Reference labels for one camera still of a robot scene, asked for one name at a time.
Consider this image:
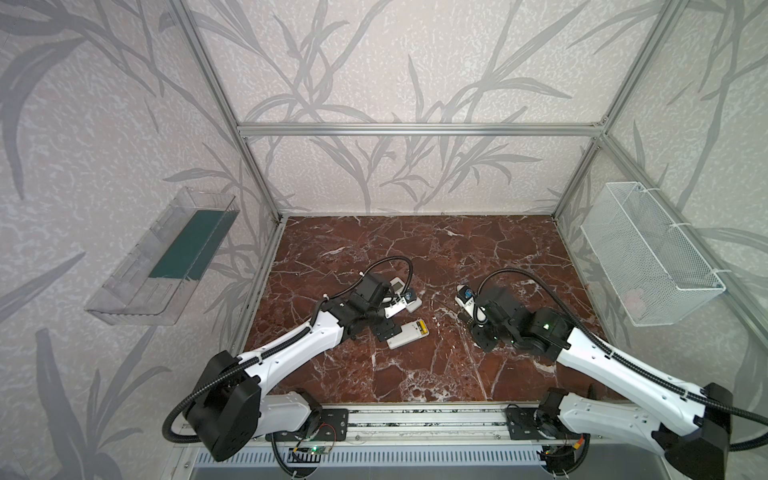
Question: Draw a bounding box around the white air conditioner remote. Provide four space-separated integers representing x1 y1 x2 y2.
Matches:
383 277 422 319

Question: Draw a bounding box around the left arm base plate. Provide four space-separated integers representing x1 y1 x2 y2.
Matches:
266 408 350 442

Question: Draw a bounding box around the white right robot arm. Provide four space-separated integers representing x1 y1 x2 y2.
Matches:
455 286 732 479

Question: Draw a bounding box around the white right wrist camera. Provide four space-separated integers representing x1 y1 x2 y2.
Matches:
455 285 480 327

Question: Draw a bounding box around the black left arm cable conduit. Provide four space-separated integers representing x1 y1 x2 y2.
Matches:
161 255 416 445

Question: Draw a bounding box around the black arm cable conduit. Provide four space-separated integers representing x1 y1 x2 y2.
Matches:
473 266 768 452
161 255 416 445

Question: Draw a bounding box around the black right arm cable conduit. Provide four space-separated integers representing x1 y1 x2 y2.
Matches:
473 266 768 452

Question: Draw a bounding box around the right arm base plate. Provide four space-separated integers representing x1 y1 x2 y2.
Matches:
504 404 590 442

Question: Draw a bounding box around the white remote control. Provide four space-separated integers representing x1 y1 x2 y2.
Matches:
387 319 429 350

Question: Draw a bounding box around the clear plastic wall bin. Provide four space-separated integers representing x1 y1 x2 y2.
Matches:
85 187 240 326

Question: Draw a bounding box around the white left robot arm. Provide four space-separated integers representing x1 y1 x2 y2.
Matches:
163 273 418 461

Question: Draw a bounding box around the pink object in basket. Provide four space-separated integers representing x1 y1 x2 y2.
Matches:
620 288 648 318

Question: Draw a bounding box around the aluminium front rail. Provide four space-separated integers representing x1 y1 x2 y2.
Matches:
173 403 679 448

